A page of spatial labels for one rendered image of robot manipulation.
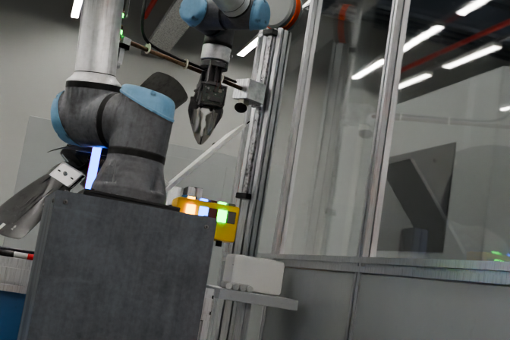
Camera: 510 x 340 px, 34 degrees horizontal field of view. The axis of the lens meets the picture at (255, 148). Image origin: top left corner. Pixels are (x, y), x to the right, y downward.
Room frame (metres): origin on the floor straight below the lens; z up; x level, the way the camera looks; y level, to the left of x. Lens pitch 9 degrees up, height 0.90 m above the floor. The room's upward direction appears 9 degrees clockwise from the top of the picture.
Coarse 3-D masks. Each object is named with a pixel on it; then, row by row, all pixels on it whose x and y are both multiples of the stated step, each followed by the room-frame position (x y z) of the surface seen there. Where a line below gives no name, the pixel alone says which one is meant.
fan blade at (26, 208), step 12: (36, 180) 2.49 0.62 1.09; (48, 180) 2.48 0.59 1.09; (24, 192) 2.47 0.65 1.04; (36, 192) 2.45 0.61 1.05; (48, 192) 2.44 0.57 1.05; (12, 204) 2.46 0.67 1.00; (24, 204) 2.43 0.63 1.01; (36, 204) 2.42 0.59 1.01; (0, 216) 2.44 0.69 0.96; (12, 216) 2.42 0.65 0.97; (24, 216) 2.40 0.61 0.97; (36, 216) 2.39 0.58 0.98; (24, 228) 2.36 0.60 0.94
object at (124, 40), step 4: (124, 36) 2.45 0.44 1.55; (124, 40) 2.45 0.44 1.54; (128, 40) 2.46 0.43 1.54; (120, 44) 2.45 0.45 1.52; (124, 44) 2.45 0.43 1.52; (128, 44) 2.46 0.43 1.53; (120, 48) 2.44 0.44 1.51; (124, 48) 2.45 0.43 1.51; (128, 48) 2.46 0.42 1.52; (120, 52) 2.45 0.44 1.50; (120, 56) 2.45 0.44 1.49; (120, 60) 2.45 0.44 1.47; (120, 64) 2.43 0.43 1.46
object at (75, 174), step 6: (60, 168) 2.50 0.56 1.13; (66, 168) 2.50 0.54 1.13; (72, 168) 2.49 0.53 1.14; (54, 174) 2.49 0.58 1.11; (60, 174) 2.49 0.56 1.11; (72, 174) 2.48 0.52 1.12; (78, 174) 2.48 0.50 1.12; (60, 180) 2.47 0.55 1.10; (66, 180) 2.47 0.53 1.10; (72, 180) 2.47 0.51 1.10
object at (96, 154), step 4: (96, 148) 2.09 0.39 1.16; (100, 148) 2.10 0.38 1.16; (92, 152) 2.09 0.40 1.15; (96, 152) 2.09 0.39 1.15; (100, 152) 2.10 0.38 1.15; (92, 156) 2.09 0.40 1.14; (96, 156) 2.09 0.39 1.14; (92, 160) 2.09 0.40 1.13; (96, 160) 2.10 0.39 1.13; (92, 164) 2.09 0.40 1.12; (96, 164) 2.10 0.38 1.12; (92, 168) 2.09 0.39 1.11; (96, 168) 2.10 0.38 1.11; (88, 172) 2.09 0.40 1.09; (92, 172) 2.09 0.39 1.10; (96, 172) 2.10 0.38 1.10; (88, 176) 2.09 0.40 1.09; (92, 176) 2.09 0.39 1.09; (88, 180) 2.09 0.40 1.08; (92, 180) 2.09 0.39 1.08; (88, 184) 2.09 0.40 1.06; (88, 188) 2.09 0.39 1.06
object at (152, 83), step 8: (160, 72) 2.38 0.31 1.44; (152, 80) 2.40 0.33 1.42; (160, 80) 2.42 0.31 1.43; (168, 80) 2.44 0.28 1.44; (176, 80) 2.46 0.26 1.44; (152, 88) 2.43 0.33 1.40; (160, 88) 2.45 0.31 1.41; (168, 88) 2.47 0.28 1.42; (176, 88) 2.49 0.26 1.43; (168, 96) 2.50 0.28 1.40; (176, 96) 2.52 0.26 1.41; (184, 96) 2.55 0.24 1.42; (176, 104) 2.55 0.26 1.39
